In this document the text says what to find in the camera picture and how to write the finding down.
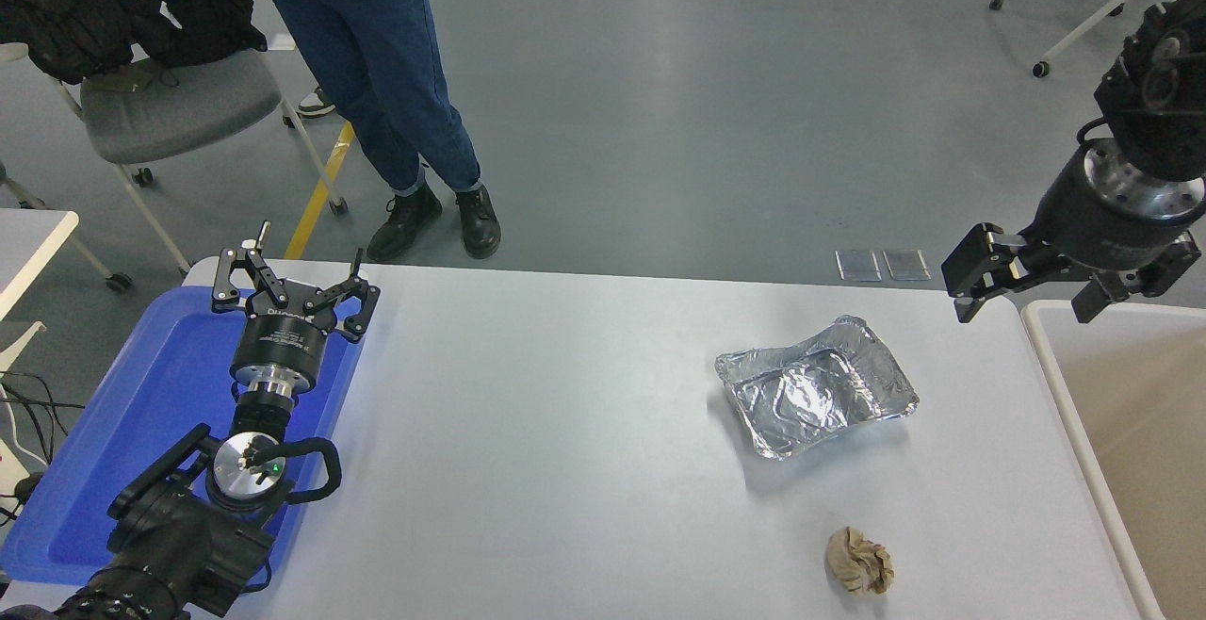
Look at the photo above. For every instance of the grey seat white-legged chair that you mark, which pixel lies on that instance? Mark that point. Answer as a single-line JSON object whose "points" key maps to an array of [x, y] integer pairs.
{"points": [[179, 111]]}

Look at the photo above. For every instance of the white power strip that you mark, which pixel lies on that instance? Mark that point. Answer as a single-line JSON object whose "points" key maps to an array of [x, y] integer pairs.
{"points": [[17, 469]]}

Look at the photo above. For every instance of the small white side table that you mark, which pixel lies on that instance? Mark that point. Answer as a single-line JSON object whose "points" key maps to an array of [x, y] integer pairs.
{"points": [[24, 243]]}

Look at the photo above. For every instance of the white paper card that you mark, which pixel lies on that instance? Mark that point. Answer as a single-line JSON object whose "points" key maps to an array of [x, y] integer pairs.
{"points": [[279, 40]]}

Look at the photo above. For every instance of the blue plastic tray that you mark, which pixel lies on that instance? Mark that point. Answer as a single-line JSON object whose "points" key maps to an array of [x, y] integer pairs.
{"points": [[141, 413]]}

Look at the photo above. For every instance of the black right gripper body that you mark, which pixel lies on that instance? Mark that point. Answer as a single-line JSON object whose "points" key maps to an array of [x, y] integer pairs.
{"points": [[1098, 229]]}

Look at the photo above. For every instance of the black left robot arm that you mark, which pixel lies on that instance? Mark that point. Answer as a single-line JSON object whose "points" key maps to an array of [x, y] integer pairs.
{"points": [[179, 545]]}

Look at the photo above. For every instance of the white rolling chair base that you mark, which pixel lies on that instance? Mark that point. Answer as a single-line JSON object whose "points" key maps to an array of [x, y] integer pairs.
{"points": [[1040, 68]]}

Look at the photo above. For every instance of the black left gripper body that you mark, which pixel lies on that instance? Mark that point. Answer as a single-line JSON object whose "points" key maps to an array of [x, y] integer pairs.
{"points": [[283, 342]]}

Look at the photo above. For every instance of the white bracket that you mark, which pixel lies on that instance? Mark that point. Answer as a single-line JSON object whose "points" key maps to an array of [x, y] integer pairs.
{"points": [[19, 342]]}

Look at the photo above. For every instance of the large pale bin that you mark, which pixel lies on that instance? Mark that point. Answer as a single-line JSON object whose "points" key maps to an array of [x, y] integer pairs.
{"points": [[1149, 432]]}

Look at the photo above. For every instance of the foil tray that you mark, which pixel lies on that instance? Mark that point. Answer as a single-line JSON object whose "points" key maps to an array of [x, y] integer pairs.
{"points": [[810, 394]]}

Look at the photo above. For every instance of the clear floor plate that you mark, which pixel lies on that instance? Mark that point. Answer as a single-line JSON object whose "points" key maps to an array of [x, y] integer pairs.
{"points": [[858, 266], [906, 265]]}

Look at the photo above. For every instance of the crumpled tan paper ball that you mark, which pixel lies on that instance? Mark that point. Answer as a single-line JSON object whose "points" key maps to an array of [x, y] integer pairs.
{"points": [[859, 562]]}

